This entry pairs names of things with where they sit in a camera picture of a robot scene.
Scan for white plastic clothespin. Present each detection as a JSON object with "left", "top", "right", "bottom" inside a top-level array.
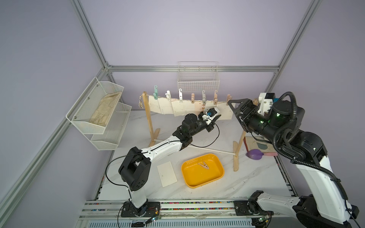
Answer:
[{"left": 165, "top": 90, "right": 172, "bottom": 102}]

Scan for beige work gloves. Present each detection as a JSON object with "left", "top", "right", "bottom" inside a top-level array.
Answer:
[{"left": 246, "top": 136, "right": 276, "bottom": 153}]

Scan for wooden clothesline rack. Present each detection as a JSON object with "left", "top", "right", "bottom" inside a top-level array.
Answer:
[{"left": 139, "top": 91, "right": 245, "bottom": 172}]

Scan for beige cloth in shelf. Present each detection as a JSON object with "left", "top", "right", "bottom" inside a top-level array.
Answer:
[{"left": 89, "top": 92, "right": 122, "bottom": 127}]

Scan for grey plastic clothespin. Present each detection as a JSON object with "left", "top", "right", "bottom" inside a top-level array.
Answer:
[{"left": 202, "top": 90, "right": 206, "bottom": 105}]

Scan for aluminium cage frame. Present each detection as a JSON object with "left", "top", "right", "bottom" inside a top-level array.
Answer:
[{"left": 0, "top": 0, "right": 324, "bottom": 220}]

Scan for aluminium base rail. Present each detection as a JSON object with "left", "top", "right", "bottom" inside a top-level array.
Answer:
[{"left": 76, "top": 199, "right": 302, "bottom": 228}]

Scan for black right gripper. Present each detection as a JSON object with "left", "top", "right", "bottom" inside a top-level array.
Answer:
[{"left": 229, "top": 101, "right": 285, "bottom": 146}]

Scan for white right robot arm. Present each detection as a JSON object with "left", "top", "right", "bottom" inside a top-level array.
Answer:
[{"left": 228, "top": 92, "right": 359, "bottom": 228}]

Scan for dark purple vase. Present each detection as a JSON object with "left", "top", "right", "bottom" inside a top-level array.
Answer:
[{"left": 246, "top": 149, "right": 278, "bottom": 160}]

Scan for white mesh lower shelf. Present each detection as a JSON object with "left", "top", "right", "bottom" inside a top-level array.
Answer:
[{"left": 90, "top": 102, "right": 132, "bottom": 151}]

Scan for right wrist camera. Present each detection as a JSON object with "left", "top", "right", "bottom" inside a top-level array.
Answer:
[{"left": 257, "top": 93, "right": 276, "bottom": 118}]

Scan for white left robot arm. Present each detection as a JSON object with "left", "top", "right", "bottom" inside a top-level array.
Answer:
[{"left": 118, "top": 108, "right": 221, "bottom": 210}]

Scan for white mesh upper shelf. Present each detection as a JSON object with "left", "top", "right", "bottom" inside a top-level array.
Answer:
[{"left": 66, "top": 78, "right": 124, "bottom": 135}]

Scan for pink lettered postcard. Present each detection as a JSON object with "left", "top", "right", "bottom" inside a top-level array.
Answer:
[{"left": 194, "top": 102, "right": 205, "bottom": 115}]

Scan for pink wooden clothespin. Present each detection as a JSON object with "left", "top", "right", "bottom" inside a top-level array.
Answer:
[{"left": 191, "top": 93, "right": 195, "bottom": 104}]

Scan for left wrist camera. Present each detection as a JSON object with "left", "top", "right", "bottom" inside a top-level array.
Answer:
[{"left": 202, "top": 107, "right": 220, "bottom": 121}]

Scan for white postcard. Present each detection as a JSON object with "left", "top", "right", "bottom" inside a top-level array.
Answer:
[
  {"left": 148, "top": 96, "right": 162, "bottom": 114},
  {"left": 182, "top": 101, "right": 197, "bottom": 115},
  {"left": 216, "top": 102, "right": 233, "bottom": 120},
  {"left": 157, "top": 161, "right": 177, "bottom": 188},
  {"left": 158, "top": 97, "right": 174, "bottom": 115},
  {"left": 205, "top": 103, "right": 217, "bottom": 110},
  {"left": 171, "top": 100, "right": 185, "bottom": 116}
]

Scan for white wire wall basket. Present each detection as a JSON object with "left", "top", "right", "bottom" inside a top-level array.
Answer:
[{"left": 177, "top": 61, "right": 220, "bottom": 92}]

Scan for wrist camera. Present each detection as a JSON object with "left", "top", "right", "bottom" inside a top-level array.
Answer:
[
  {"left": 202, "top": 107, "right": 220, "bottom": 121},
  {"left": 257, "top": 93, "right": 276, "bottom": 118}
]

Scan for white hooked clothespin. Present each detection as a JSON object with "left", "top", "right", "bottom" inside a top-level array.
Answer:
[{"left": 179, "top": 88, "right": 183, "bottom": 103}]

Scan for green plastic clothespin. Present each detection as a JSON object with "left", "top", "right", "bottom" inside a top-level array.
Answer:
[{"left": 153, "top": 85, "right": 158, "bottom": 100}]

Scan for yellow plastic tray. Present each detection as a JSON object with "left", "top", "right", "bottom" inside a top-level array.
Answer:
[{"left": 181, "top": 154, "right": 225, "bottom": 189}]

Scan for white mesh shelf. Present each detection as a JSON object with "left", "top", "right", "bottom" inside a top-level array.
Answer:
[
  {"left": 66, "top": 78, "right": 124, "bottom": 135},
  {"left": 90, "top": 102, "right": 132, "bottom": 151}
]

